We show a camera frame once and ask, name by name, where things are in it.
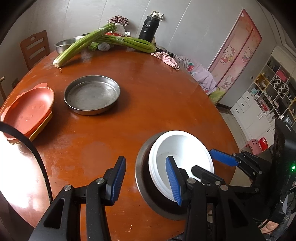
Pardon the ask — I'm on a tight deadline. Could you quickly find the large red paper noodle bowl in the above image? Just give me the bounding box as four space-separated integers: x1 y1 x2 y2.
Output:
148 131 214 201

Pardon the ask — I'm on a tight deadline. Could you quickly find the deep steel bowl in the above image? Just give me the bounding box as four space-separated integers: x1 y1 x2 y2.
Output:
135 132 187 220

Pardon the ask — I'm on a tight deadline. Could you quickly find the shallow steel round pan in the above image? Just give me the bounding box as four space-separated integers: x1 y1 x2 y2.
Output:
64 75 120 115

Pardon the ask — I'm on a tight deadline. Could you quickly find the yellow shell-shaped plate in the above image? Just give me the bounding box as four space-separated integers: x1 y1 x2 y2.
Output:
3 111 53 144

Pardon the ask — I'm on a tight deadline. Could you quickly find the orange bear-shaped plate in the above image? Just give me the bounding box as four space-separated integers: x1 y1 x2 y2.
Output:
1 83 55 137

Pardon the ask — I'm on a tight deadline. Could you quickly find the operator hand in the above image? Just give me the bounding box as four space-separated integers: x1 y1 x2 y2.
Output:
258 220 279 234

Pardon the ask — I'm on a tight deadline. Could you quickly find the pink child stool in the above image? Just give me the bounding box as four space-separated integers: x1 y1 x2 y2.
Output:
245 137 268 155

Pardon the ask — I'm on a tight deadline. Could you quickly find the white shelf cabinet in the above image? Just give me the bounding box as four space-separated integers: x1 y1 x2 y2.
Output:
231 46 295 146

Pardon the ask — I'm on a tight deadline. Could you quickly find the pink clothing on chair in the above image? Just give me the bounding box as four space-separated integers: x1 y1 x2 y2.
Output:
176 56 217 95

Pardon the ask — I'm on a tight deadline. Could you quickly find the pink Hello Kitty cabinet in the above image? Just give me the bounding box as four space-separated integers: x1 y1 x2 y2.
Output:
208 9 262 93

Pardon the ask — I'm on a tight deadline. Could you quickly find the pink crumpled cloth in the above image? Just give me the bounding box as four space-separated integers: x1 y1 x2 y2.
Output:
151 52 180 70

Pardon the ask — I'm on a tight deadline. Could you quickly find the thin green celery bunch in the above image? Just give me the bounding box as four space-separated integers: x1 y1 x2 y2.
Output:
95 35 156 53

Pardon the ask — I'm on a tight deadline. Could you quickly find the thick celery bunch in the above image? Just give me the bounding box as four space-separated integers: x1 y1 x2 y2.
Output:
53 24 116 68

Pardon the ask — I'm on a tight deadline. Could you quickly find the steel bowl at table back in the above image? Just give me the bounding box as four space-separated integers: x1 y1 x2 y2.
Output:
55 38 80 54

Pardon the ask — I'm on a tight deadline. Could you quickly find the black thermos bottle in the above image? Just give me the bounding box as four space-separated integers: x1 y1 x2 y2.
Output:
138 11 161 42

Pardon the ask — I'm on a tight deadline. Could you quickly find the brown wooden slat chair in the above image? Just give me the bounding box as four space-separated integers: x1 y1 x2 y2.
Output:
20 30 50 70

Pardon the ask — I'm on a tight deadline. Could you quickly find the dried red flower bunch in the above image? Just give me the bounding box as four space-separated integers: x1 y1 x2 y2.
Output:
107 15 130 27

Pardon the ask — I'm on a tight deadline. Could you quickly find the black cable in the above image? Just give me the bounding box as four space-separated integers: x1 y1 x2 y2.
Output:
0 121 53 204

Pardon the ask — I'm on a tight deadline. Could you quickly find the wall power socket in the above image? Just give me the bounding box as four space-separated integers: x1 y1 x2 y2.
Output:
11 78 19 89

